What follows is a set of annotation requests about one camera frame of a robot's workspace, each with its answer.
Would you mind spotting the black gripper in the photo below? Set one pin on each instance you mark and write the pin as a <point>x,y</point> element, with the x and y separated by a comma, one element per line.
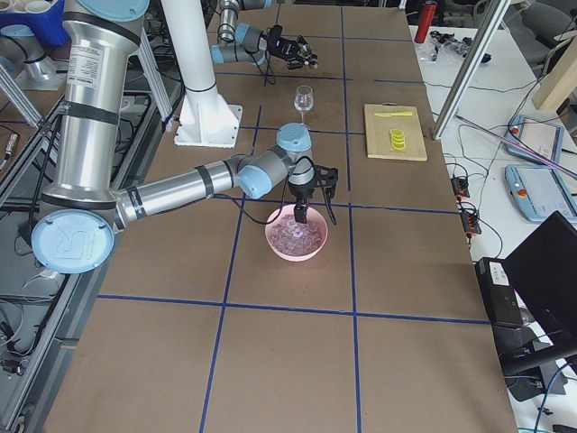
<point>285,46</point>
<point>301,192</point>

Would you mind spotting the steel cocktail jigger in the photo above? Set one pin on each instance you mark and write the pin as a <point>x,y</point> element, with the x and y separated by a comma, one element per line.
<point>311,63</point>

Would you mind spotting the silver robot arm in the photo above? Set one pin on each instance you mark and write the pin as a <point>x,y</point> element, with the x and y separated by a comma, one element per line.
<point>79,210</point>
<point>240,42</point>

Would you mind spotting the clear ice cube pile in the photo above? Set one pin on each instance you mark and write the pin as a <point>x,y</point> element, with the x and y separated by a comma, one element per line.
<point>293,238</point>

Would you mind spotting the clear wine glass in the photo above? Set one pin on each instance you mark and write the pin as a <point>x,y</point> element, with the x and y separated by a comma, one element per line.
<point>303,100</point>

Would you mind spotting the pink plastic bowl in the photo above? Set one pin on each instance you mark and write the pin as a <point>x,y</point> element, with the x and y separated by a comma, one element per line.
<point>313,216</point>

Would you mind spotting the bamboo cutting board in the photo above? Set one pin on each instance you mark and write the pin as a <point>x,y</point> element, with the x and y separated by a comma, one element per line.
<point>378,141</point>

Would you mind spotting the yellow plastic knife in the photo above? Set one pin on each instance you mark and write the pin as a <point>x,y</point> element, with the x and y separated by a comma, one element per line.
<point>393,114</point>

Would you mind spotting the red water bottle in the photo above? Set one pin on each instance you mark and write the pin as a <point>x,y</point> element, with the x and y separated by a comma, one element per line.
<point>426,17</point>

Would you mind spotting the black computer box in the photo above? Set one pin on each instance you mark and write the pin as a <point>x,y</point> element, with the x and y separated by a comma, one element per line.
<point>498,296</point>

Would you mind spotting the near blue teach pendant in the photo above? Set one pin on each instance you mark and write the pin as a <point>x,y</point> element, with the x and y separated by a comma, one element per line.
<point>538,192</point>

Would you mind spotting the blue teach pendant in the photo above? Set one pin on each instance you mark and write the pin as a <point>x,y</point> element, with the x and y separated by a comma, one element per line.
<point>544,138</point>
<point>538,192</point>

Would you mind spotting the black monitor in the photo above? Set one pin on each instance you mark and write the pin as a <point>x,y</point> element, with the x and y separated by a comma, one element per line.
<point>542,270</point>

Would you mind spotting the far blue teach pendant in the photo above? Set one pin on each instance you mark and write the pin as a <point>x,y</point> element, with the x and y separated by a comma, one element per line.
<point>544,138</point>

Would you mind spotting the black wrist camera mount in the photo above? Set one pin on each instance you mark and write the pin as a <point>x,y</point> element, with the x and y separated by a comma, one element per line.
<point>326,180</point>

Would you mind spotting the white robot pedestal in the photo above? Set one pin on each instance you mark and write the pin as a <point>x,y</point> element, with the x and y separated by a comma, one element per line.
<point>205,118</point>

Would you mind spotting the aluminium frame post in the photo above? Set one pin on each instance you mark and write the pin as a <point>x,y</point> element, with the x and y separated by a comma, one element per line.
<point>481,41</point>

